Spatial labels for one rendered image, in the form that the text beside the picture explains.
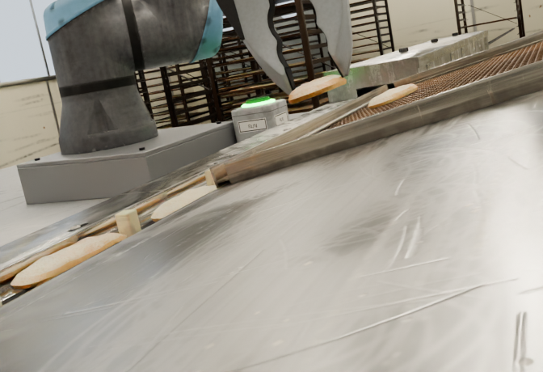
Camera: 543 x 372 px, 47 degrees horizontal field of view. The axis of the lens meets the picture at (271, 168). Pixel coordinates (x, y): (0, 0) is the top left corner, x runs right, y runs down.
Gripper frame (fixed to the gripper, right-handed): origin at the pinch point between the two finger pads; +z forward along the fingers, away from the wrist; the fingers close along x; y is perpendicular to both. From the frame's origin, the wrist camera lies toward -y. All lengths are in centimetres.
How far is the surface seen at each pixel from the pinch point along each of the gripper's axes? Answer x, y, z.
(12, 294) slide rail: 20.0, -14.3, 7.2
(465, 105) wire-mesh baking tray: -9.6, -9.3, 5.3
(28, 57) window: 365, 494, -131
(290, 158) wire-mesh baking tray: 1.6, -7.5, 5.1
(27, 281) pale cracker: 19.3, -13.4, 6.8
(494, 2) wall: -73, 721, -30
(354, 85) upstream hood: 8, 71, 2
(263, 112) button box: 19, 47, 1
